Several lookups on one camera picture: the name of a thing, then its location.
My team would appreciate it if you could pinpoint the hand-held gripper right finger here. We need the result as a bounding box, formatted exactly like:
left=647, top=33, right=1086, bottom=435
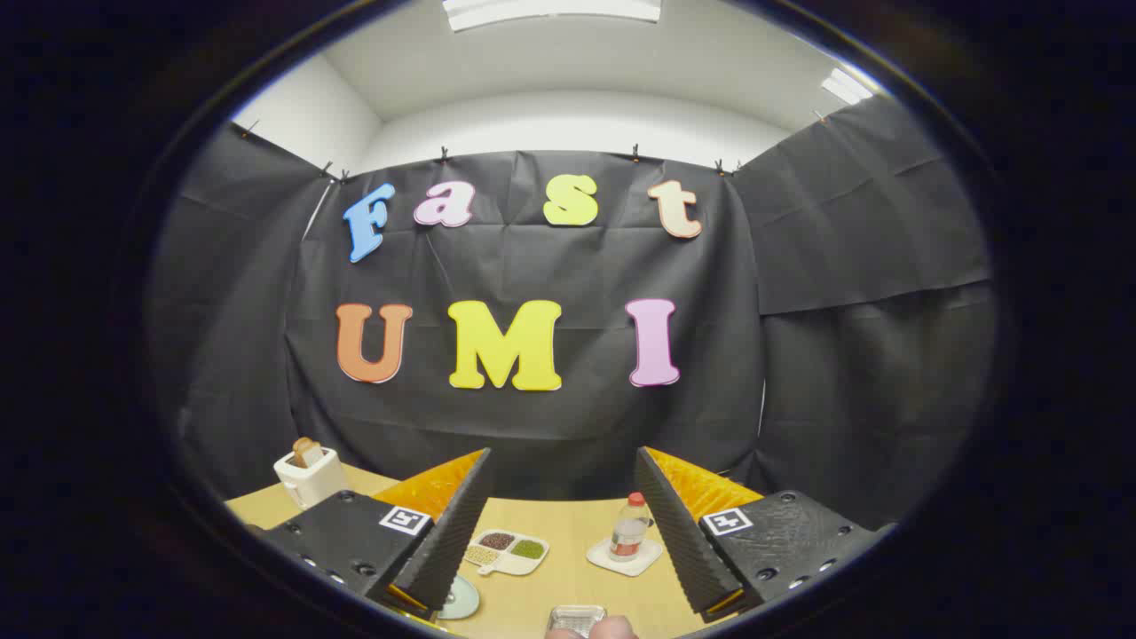
left=634, top=446, right=897, bottom=624

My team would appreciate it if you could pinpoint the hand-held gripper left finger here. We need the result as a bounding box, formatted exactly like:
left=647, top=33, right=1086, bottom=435
left=262, top=448, right=494, bottom=622

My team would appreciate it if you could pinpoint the white square coaster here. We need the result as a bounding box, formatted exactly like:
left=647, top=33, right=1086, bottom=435
left=586, top=537, right=664, bottom=578

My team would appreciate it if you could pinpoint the clear bottle with red cap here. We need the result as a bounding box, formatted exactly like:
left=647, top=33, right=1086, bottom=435
left=609, top=493, right=651, bottom=563

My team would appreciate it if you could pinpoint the light green plate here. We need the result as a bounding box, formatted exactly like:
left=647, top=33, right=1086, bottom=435
left=437, top=575, right=481, bottom=620

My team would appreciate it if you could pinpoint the white divided tray with beans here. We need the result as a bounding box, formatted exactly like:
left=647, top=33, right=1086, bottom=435
left=463, top=528, right=550, bottom=577

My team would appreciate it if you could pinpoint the perforated metal basket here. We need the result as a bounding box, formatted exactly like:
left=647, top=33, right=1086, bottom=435
left=548, top=605, right=608, bottom=638

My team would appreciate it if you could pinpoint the white toaster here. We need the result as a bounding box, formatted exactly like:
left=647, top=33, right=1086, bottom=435
left=273, top=446, right=349, bottom=509

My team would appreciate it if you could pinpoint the small ceiling light panel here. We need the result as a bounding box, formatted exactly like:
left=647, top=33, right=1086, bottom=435
left=820, top=67, right=875, bottom=106

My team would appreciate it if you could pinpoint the long ceiling light panel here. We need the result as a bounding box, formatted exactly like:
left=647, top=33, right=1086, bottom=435
left=442, top=0, right=663, bottom=33

